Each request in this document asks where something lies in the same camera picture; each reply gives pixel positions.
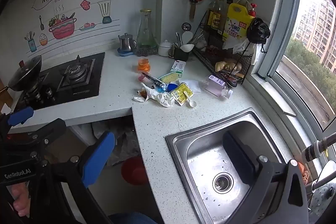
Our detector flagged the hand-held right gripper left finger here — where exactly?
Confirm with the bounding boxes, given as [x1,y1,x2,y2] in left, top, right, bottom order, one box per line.
[28,130,116,224]

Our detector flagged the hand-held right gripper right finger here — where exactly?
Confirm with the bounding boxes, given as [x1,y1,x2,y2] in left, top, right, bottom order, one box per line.
[223,131,310,224]

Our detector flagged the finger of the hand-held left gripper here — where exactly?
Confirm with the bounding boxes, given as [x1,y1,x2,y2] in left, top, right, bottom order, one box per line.
[0,106,34,135]
[8,118,67,146]

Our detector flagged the red plastic bin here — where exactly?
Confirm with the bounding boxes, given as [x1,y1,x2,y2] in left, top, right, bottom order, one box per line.
[121,156,149,186]

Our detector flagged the white paper towel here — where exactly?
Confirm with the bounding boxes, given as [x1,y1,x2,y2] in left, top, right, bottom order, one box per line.
[184,79,202,94]

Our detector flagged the white tissue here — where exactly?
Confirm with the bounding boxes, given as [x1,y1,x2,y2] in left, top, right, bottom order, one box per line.
[134,82,175,108]

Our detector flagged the yellow foil sachet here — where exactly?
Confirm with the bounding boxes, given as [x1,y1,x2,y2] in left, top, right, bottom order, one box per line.
[170,82,195,106]

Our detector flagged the person's left hand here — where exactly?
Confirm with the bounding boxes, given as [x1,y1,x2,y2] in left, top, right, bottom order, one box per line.
[7,182,30,216]

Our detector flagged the clear plastic bag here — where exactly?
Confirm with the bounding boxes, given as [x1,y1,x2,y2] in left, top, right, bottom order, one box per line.
[92,119,141,166]

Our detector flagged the stainless steel sink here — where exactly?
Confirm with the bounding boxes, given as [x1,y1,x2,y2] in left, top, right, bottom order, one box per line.
[165,108,298,224]

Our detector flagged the dark wok with lid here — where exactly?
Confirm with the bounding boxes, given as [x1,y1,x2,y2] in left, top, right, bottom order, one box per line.
[0,55,43,93]

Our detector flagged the black gas stove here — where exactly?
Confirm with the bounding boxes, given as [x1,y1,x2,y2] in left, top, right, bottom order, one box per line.
[10,52,105,111]

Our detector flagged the orange mesh scrubber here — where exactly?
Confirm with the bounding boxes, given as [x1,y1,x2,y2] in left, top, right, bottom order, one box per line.
[298,162,311,183]

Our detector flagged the person's leg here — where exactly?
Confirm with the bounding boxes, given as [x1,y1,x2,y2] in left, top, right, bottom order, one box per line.
[109,212,158,224]

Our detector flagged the white plastic spoon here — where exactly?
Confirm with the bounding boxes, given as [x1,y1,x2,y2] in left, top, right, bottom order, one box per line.
[183,91,197,109]

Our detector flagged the pink liquid bottle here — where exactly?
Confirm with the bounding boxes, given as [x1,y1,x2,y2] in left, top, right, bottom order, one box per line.
[202,75,234,100]

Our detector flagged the seasoning packets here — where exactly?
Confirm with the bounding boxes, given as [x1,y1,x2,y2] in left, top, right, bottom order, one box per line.
[220,69,246,88]

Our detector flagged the ginger root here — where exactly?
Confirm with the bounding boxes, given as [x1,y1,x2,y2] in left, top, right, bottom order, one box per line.
[215,61,243,73]

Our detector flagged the black stick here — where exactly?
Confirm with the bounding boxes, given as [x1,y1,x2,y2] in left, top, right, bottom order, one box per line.
[142,72,164,86]

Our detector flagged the orange plastic cup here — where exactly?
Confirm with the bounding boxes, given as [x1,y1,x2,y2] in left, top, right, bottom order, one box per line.
[138,57,151,74]

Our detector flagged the yellow green sponge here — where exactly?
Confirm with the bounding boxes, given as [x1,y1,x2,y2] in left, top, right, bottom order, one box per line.
[159,72,180,84]

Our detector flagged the green white medicine box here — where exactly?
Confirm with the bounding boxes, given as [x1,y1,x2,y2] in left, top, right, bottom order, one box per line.
[171,60,187,75]

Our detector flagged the white plastic bag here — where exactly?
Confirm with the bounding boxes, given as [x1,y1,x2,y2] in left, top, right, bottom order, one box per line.
[223,35,257,55]

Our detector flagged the small steel teapot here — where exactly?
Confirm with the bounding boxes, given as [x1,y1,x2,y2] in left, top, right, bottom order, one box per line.
[118,33,137,52]

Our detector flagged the steel wool scrubber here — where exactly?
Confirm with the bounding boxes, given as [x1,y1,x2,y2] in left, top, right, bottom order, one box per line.
[134,47,159,57]

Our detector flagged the dark utensil mug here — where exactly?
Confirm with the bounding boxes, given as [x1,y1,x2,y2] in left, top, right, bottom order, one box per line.
[168,43,190,62]

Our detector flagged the bundle of chopsticks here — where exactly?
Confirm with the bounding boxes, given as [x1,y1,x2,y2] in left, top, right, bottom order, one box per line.
[192,32,208,44]

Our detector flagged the white lidded jar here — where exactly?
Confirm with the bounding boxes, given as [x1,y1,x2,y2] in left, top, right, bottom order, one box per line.
[158,40,173,57]

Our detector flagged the black plastic bag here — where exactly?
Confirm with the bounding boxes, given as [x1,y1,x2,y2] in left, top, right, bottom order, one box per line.
[246,17,271,44]

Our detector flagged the white round paddle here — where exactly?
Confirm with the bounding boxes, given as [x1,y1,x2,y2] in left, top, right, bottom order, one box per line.
[181,31,194,45]

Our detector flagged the glass carafe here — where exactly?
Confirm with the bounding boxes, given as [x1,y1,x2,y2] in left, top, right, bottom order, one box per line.
[136,9,159,50]

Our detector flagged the yellow detergent jug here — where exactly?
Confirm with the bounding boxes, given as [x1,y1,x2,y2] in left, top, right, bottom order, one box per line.
[223,2,256,42]

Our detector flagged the yellow label sauce bottle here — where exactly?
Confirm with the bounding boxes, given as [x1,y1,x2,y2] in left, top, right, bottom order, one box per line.
[211,0,227,30]

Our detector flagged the brown sauce bottle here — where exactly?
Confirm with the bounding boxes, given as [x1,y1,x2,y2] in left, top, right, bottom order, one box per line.
[207,0,219,28]

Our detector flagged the red pump bottle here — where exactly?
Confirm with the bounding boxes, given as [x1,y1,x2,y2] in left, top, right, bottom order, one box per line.
[247,3,258,18]

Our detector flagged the dark glass bottle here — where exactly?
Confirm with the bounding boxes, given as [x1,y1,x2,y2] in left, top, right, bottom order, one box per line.
[226,0,235,20]

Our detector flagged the apartment buildings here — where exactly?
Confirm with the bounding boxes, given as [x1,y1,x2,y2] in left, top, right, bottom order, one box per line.
[293,0,336,73]

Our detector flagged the kitchen cartoon wall sticker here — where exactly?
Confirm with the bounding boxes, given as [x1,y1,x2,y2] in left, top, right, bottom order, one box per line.
[24,0,121,53]

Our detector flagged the black wire rack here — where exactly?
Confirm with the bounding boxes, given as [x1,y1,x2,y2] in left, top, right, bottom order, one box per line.
[193,10,254,85]

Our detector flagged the window frame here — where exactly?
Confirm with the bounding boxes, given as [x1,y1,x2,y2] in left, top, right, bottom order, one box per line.
[251,0,336,140]

